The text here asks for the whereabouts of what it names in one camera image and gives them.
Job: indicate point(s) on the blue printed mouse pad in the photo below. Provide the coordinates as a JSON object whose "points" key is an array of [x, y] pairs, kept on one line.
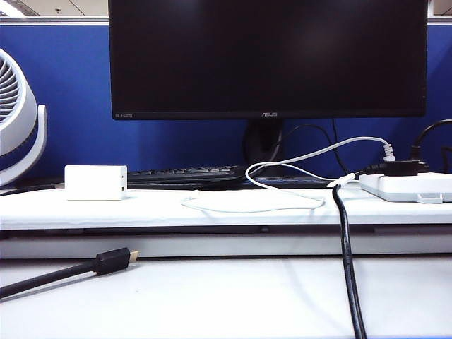
{"points": [[300, 182]]}

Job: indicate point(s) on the white charging base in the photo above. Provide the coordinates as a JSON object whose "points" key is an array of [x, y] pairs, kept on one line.
{"points": [[93, 182]]}

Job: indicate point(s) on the black ASUS monitor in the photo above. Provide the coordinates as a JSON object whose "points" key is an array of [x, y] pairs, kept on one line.
{"points": [[268, 53]]}

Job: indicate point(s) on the blue office partition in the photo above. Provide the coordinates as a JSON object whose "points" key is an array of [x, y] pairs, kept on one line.
{"points": [[77, 88]]}

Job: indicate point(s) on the white power strip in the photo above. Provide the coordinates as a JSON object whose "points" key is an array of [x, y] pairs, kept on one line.
{"points": [[399, 185]]}

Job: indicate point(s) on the white desk fan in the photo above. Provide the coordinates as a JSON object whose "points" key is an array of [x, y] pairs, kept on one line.
{"points": [[17, 134]]}

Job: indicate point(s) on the black Logitech keyboard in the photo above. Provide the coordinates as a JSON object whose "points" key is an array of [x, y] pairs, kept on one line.
{"points": [[183, 174]]}

